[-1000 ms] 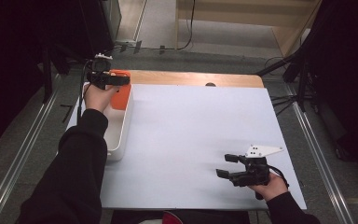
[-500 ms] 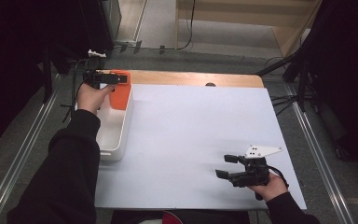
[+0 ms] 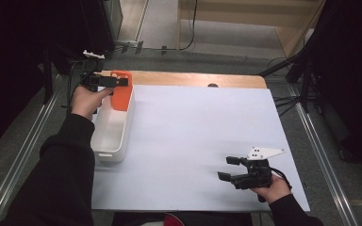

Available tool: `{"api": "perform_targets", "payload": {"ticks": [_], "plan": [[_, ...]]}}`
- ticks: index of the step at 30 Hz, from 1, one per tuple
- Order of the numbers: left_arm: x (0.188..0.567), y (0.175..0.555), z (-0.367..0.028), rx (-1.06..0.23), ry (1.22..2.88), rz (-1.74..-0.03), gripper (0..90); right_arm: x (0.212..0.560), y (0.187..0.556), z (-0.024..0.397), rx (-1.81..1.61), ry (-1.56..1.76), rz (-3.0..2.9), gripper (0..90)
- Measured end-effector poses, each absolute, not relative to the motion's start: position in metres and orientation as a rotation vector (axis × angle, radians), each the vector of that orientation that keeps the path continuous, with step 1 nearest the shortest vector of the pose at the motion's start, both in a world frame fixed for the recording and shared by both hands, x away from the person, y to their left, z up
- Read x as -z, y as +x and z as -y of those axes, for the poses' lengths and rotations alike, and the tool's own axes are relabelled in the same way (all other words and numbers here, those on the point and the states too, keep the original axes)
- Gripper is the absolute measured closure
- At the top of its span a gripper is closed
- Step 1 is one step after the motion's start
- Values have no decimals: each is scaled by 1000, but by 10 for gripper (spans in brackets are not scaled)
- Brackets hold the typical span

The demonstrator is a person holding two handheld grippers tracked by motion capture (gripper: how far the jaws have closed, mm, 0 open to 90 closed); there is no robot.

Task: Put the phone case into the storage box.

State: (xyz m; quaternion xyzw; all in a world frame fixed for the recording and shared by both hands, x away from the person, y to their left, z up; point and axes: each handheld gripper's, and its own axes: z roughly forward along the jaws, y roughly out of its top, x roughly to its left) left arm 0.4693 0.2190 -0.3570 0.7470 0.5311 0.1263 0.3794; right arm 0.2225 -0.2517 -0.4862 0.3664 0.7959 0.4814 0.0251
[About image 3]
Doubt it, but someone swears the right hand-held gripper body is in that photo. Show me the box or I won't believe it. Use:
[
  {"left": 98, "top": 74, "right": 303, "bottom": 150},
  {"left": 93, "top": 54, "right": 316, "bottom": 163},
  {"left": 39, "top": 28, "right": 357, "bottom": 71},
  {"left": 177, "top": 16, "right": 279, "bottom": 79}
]
[{"left": 232, "top": 146, "right": 287, "bottom": 190}]

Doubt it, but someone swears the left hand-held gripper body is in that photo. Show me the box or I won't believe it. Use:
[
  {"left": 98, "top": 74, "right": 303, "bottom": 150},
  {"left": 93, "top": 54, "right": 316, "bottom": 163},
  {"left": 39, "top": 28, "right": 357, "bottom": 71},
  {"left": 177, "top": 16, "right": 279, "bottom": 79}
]
[{"left": 79, "top": 49, "right": 109, "bottom": 93}]

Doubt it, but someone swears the orange phone case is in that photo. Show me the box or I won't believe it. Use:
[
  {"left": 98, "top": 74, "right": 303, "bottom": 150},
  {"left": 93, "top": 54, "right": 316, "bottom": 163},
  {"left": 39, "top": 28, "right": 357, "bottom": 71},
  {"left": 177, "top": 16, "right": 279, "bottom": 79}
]
[{"left": 109, "top": 70, "right": 134, "bottom": 113}]

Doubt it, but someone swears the white plastic bin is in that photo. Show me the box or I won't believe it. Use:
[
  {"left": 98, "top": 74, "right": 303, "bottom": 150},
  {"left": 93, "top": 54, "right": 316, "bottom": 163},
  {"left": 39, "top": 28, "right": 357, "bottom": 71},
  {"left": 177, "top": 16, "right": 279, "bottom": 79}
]
[{"left": 90, "top": 84, "right": 137, "bottom": 164}]

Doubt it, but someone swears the person's right hand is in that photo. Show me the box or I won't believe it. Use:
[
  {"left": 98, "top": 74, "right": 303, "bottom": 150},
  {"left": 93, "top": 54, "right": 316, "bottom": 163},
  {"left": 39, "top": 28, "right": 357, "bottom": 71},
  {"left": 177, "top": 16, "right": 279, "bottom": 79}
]
[{"left": 250, "top": 174, "right": 293, "bottom": 205}]

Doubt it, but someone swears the person's left hand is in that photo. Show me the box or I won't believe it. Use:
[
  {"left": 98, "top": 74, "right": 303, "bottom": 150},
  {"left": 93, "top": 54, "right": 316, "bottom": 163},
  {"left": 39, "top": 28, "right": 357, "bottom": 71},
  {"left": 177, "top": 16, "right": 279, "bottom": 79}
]
[{"left": 70, "top": 85, "right": 114, "bottom": 121}]

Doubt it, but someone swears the white power strip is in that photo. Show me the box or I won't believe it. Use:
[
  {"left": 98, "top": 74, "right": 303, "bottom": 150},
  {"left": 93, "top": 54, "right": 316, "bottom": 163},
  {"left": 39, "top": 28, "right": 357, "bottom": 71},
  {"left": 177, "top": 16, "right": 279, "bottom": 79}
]
[{"left": 116, "top": 39, "right": 140, "bottom": 48}]

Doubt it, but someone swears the black metal stand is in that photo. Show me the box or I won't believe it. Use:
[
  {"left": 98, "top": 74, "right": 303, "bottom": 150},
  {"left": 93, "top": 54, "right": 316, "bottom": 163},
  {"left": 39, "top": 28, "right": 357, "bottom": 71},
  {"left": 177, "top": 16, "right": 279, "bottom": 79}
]
[{"left": 41, "top": 43, "right": 86, "bottom": 105}]

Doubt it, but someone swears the person's torso black clothing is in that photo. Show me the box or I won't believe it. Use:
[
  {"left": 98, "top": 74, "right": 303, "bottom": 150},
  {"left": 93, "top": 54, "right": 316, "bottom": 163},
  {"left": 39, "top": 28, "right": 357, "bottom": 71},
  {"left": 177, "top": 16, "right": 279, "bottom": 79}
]
[{"left": 111, "top": 211, "right": 255, "bottom": 226}]

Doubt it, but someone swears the white board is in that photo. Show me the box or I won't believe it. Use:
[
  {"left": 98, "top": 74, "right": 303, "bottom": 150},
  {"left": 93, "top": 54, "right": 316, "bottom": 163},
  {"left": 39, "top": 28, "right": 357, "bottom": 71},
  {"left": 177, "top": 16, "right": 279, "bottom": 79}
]
[{"left": 90, "top": 84, "right": 311, "bottom": 213}]

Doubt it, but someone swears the black cabinet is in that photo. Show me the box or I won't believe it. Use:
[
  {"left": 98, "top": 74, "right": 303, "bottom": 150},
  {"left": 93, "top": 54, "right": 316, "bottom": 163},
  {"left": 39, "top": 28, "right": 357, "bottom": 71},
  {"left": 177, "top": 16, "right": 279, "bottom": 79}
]
[{"left": 80, "top": 0, "right": 123, "bottom": 62}]

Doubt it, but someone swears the black curtain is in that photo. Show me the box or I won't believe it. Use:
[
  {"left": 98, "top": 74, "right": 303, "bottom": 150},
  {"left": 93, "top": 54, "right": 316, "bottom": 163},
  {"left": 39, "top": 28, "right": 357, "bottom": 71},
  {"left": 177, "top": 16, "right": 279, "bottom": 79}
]
[
  {"left": 307, "top": 0, "right": 362, "bottom": 177},
  {"left": 0, "top": 0, "right": 88, "bottom": 154}
]

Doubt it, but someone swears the black tripod stand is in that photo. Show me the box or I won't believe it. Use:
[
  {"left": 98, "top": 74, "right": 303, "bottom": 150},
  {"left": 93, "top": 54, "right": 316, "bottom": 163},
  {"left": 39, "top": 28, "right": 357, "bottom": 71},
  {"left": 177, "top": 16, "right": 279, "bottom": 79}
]
[{"left": 258, "top": 46, "right": 325, "bottom": 118}]

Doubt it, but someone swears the wooden shelf unit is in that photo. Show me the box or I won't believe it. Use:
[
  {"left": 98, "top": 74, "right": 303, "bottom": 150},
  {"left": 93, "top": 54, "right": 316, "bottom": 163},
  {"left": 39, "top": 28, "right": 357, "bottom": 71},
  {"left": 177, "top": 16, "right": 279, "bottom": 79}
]
[{"left": 176, "top": 0, "right": 326, "bottom": 58}]

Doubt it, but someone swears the left hand-held gripper black cable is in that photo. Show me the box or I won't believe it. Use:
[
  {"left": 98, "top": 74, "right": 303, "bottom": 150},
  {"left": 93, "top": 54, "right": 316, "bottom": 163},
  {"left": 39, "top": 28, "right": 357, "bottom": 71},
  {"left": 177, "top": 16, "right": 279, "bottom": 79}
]
[{"left": 66, "top": 59, "right": 88, "bottom": 111}]

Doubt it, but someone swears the hand-held gripper black cable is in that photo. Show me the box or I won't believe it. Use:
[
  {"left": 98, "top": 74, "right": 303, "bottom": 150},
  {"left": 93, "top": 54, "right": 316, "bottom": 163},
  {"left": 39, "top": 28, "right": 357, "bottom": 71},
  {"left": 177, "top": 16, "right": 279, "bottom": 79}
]
[
  {"left": 66, "top": 59, "right": 88, "bottom": 111},
  {"left": 270, "top": 167, "right": 293, "bottom": 191}
]

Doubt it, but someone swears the right hand-held gripper black cable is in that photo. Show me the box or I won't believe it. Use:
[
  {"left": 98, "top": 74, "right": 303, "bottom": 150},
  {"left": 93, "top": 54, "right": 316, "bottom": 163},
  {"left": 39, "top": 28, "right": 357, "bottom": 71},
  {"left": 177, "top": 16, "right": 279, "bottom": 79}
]
[{"left": 270, "top": 167, "right": 293, "bottom": 191}]

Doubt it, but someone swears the metal floor rail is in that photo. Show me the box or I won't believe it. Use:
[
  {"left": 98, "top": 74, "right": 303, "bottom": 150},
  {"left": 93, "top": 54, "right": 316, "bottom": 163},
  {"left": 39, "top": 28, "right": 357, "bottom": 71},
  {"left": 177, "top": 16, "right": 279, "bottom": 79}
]
[
  {"left": 287, "top": 84, "right": 360, "bottom": 226},
  {"left": 0, "top": 74, "right": 62, "bottom": 226}
]

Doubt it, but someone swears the thin black floor cable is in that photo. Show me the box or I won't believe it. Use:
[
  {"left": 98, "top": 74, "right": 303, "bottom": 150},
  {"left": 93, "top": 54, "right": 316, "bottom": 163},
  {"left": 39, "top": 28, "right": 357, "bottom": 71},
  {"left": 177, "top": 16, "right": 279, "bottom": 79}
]
[{"left": 144, "top": 0, "right": 199, "bottom": 52}]

